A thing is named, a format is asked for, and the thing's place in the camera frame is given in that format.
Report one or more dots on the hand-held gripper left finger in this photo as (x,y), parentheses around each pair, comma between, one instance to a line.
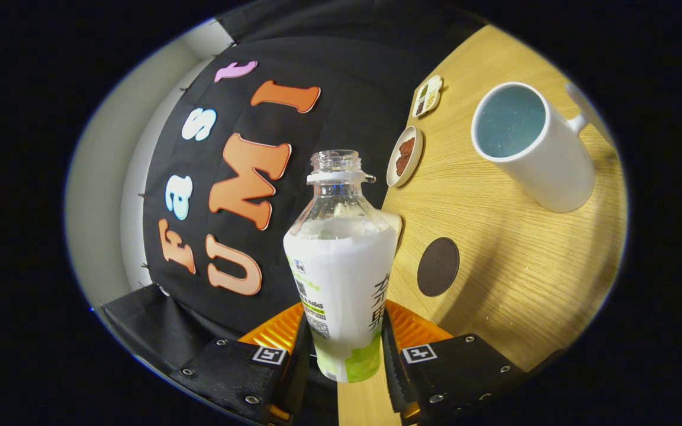
(299,373)

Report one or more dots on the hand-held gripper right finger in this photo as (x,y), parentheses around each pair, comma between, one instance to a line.
(394,378)

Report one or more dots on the white green juice bottle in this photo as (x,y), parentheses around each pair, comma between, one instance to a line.
(341,278)

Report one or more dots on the dark brown round coaster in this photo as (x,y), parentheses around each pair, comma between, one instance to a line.
(438,267)

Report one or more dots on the white cup blue inside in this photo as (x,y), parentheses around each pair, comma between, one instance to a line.
(554,171)

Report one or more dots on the wooden table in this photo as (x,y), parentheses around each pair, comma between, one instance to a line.
(495,248)

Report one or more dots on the white plate with brown food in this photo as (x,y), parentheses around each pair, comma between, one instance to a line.
(404,157)

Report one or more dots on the small divided snack dish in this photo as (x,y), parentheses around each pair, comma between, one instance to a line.
(427,96)

